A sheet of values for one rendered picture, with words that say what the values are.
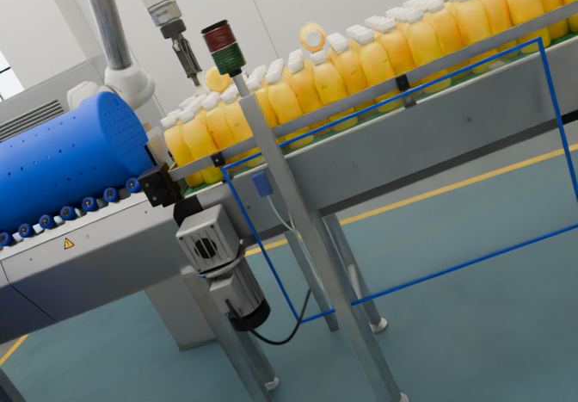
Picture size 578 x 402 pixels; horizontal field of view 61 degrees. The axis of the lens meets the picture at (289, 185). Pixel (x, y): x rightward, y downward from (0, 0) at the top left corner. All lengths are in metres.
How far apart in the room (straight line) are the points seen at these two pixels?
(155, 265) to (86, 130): 0.46
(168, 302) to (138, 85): 0.99
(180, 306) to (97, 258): 0.87
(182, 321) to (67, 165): 1.18
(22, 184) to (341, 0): 3.05
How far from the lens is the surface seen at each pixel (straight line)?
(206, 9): 4.26
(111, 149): 1.43
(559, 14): 1.36
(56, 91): 3.41
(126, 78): 2.25
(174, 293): 2.35
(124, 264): 1.60
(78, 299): 1.75
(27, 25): 4.59
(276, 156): 1.09
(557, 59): 1.35
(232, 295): 1.23
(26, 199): 1.59
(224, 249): 1.21
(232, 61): 1.05
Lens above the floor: 1.22
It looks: 18 degrees down
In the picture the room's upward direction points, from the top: 25 degrees counter-clockwise
